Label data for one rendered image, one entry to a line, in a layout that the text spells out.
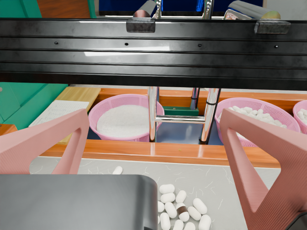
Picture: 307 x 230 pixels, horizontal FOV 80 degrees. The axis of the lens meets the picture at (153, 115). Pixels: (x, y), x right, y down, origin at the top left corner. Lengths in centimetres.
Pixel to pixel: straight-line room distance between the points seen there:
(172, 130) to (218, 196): 33
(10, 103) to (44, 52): 40
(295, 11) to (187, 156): 199
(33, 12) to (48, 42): 51
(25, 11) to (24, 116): 32
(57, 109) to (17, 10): 31
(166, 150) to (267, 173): 27
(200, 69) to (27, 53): 21
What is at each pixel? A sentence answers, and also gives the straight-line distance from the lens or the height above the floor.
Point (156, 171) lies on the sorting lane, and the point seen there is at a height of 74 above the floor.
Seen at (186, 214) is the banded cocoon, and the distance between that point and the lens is 44.
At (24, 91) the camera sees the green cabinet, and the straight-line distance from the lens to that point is 71.
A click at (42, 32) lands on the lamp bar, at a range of 28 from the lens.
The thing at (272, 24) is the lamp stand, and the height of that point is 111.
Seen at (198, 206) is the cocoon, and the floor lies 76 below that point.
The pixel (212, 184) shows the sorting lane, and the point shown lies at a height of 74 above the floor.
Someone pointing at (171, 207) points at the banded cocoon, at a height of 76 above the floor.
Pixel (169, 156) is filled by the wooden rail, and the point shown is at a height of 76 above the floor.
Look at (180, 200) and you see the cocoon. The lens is 45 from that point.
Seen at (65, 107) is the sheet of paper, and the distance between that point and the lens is 74.
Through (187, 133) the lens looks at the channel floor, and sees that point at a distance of 72.
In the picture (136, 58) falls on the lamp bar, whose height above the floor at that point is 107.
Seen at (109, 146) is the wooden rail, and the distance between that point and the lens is 55.
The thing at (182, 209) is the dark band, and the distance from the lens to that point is 44.
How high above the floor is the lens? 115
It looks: 36 degrees down
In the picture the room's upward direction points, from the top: straight up
